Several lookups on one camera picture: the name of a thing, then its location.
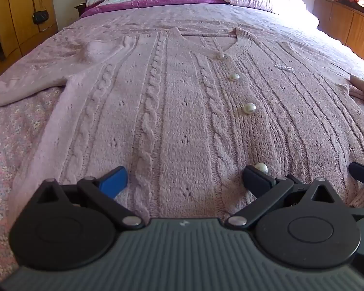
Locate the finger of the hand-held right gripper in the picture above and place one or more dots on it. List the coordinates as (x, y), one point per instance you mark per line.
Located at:
(362, 173)

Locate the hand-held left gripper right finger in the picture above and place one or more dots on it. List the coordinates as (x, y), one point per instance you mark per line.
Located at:
(254, 182)

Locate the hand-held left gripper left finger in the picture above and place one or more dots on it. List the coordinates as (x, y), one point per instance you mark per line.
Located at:
(115, 182)

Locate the pink floral bed sheet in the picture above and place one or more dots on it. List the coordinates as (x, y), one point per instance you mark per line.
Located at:
(9, 145)

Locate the wooden side cabinet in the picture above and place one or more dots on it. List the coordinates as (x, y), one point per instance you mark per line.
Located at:
(342, 24)

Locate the pink textured bedspread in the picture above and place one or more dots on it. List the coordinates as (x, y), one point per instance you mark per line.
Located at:
(200, 15)

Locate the small black hanging bag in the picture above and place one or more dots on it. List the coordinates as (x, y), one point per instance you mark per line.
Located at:
(40, 16)

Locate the wooden wardrobe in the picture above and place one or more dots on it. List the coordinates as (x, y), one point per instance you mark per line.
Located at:
(15, 12)

